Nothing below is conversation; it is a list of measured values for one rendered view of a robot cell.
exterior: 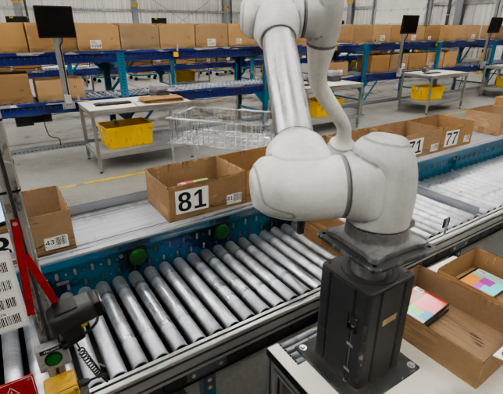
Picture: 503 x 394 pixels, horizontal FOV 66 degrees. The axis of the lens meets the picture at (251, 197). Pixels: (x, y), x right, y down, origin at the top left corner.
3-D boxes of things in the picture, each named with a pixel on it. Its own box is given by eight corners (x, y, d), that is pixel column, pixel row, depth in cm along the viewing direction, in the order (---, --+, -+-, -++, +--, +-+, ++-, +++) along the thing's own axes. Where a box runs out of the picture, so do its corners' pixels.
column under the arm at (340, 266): (419, 369, 114) (441, 274, 101) (356, 412, 101) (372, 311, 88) (353, 318, 134) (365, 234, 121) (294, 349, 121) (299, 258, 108)
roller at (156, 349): (156, 372, 119) (156, 359, 117) (111, 285, 159) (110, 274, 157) (171, 366, 122) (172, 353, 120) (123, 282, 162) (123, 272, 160)
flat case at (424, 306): (449, 306, 135) (450, 302, 135) (419, 330, 125) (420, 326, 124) (413, 287, 145) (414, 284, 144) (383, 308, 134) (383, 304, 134)
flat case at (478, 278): (511, 287, 147) (512, 283, 147) (485, 305, 138) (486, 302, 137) (476, 270, 158) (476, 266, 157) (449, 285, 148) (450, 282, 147)
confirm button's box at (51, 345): (41, 376, 92) (34, 354, 89) (39, 367, 94) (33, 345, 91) (72, 363, 95) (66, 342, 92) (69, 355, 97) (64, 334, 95)
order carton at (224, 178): (170, 224, 170) (166, 188, 164) (148, 201, 193) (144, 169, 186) (246, 204, 190) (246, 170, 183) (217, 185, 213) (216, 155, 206)
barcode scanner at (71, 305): (113, 330, 95) (100, 297, 90) (62, 356, 89) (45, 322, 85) (106, 314, 100) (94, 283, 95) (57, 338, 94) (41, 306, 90)
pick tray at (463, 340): (476, 390, 108) (484, 363, 104) (365, 313, 137) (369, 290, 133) (522, 346, 122) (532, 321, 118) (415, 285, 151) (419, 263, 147)
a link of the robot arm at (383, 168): (423, 233, 92) (440, 141, 83) (348, 237, 90) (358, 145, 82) (394, 205, 106) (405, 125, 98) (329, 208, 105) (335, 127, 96)
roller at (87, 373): (90, 402, 110) (87, 390, 108) (60, 302, 150) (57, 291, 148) (108, 395, 112) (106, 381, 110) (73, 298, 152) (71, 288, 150)
